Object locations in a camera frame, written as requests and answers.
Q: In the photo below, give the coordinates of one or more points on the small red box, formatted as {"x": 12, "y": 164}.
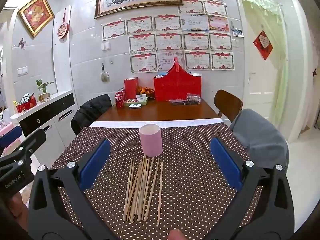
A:
{"x": 131, "y": 88}

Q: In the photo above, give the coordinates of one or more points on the red soda can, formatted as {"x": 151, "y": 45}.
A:
{"x": 119, "y": 100}

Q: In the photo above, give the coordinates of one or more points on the orange snack packets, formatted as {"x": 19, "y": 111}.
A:
{"x": 146, "y": 90}

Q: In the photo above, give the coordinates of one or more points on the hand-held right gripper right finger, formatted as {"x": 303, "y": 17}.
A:
{"x": 225, "y": 163}

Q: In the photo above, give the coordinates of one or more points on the person's right hand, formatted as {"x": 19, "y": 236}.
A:
{"x": 176, "y": 235}

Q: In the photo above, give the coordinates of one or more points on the red tin box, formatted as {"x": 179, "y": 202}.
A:
{"x": 26, "y": 105}

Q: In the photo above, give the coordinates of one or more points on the black jacket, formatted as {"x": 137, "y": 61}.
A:
{"x": 90, "y": 112}

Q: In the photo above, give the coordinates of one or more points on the grey garment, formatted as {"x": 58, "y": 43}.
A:
{"x": 260, "y": 135}

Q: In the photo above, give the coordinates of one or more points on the white light switch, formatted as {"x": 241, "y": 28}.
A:
{"x": 22, "y": 71}

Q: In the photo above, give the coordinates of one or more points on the brown polka dot tablecloth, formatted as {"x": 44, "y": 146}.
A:
{"x": 180, "y": 192}

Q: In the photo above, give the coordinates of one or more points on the framed red gold picture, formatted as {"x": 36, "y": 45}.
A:
{"x": 36, "y": 13}

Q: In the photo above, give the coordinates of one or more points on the small red door ornament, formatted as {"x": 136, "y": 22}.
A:
{"x": 313, "y": 72}

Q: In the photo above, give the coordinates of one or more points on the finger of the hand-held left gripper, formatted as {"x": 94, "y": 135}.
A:
{"x": 10, "y": 136}
{"x": 35, "y": 140}

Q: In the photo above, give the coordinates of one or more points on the person's left hand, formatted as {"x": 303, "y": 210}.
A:
{"x": 18, "y": 210}

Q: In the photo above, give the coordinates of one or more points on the pink cup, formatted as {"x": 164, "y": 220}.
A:
{"x": 150, "y": 142}

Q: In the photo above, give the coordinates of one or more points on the red heart wall decoration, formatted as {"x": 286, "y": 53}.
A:
{"x": 263, "y": 43}

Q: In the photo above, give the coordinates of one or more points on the small photo prints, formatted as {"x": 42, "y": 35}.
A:
{"x": 237, "y": 33}

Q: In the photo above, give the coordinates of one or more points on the white and black cabinet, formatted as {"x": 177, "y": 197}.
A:
{"x": 57, "y": 120}

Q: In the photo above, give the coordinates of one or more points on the butterfly wall decal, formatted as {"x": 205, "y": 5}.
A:
{"x": 22, "y": 42}

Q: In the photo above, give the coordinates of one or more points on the green tray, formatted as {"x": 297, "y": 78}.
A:
{"x": 132, "y": 101}

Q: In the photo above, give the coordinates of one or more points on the white flat device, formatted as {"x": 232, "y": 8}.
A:
{"x": 135, "y": 106}

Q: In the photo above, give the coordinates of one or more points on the hanging shell-shaped ornament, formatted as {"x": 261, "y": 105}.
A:
{"x": 105, "y": 77}

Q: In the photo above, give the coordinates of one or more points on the wall of award certificates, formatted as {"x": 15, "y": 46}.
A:
{"x": 170, "y": 41}

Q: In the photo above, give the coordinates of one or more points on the pile of wooden chopsticks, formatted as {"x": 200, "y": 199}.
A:
{"x": 140, "y": 192}

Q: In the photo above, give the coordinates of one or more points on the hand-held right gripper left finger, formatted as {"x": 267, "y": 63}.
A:
{"x": 96, "y": 163}

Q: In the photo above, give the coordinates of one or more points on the wooden chair back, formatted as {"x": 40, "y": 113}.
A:
{"x": 227, "y": 103}

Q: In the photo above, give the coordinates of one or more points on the white door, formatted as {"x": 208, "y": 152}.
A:
{"x": 260, "y": 92}

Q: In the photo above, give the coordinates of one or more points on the clear plastic bag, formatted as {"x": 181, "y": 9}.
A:
{"x": 191, "y": 98}

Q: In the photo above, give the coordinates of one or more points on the white wall socket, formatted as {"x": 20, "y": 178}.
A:
{"x": 105, "y": 46}

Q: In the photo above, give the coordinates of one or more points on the light green curtain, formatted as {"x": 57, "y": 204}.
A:
{"x": 280, "y": 55}

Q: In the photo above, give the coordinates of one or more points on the red round hanging ornament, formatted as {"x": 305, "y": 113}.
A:
{"x": 62, "y": 30}

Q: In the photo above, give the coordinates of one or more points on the potted green plant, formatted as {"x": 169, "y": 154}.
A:
{"x": 44, "y": 90}

